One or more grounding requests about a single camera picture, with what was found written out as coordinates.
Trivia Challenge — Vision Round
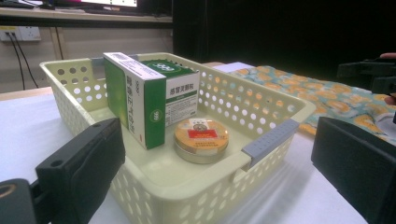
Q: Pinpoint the wide green and white box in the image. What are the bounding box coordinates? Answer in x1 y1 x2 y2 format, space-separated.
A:
139 59 201 128

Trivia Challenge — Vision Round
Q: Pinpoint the black wall cable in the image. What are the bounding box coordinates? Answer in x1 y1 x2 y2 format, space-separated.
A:
11 32 40 90
7 32 26 91

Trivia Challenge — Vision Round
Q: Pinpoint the slim green and white box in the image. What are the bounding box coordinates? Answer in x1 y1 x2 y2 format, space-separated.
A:
103 51 168 150

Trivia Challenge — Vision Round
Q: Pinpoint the orange-print fabric bag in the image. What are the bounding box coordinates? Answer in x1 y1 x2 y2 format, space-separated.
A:
230 64 396 147

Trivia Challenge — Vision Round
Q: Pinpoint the white wall socket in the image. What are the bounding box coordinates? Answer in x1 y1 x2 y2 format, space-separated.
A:
0 25 42 42

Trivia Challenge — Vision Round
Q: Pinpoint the long desk with black edge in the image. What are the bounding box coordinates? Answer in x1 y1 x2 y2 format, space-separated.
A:
0 7 174 28

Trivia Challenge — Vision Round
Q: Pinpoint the pale yellow perforated plastic basket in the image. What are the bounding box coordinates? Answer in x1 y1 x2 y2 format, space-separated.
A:
39 51 318 224

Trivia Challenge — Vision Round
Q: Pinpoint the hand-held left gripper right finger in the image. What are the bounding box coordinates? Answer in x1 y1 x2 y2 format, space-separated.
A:
311 116 396 224

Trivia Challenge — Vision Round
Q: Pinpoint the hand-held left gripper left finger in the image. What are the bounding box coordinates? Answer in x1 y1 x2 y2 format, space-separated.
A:
35 117 126 224

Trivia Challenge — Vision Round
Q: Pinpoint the round orange-lidded metal tin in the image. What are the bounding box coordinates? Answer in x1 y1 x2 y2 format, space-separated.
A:
173 118 231 165

